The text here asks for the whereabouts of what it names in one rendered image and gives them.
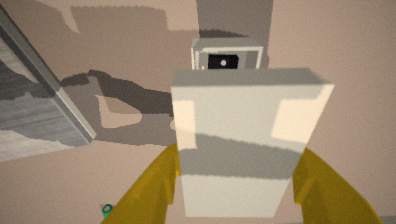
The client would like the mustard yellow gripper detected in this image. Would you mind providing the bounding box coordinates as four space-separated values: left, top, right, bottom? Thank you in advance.
100 144 383 224

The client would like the black usb stick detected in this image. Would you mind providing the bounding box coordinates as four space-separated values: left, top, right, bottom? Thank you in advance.
208 54 239 69

